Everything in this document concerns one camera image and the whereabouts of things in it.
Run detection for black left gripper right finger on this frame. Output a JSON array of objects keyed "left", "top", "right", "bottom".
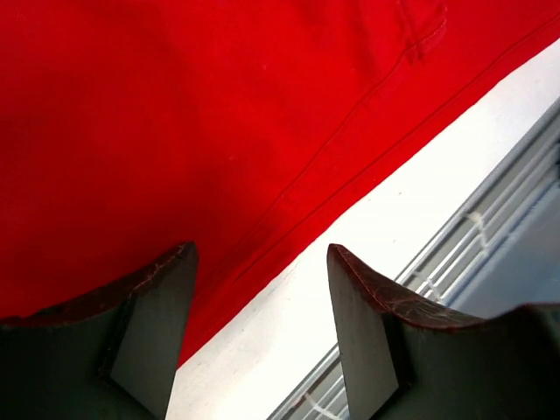
[{"left": 327, "top": 244, "right": 559, "bottom": 419}]

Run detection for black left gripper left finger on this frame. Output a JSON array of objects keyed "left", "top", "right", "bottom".
[{"left": 1, "top": 242, "right": 199, "bottom": 419}]

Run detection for red trousers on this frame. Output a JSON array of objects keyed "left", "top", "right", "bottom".
[{"left": 1, "top": 1, "right": 559, "bottom": 359}]

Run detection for aluminium table edge rail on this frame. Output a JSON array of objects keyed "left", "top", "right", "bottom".
[{"left": 266, "top": 95, "right": 560, "bottom": 420}]

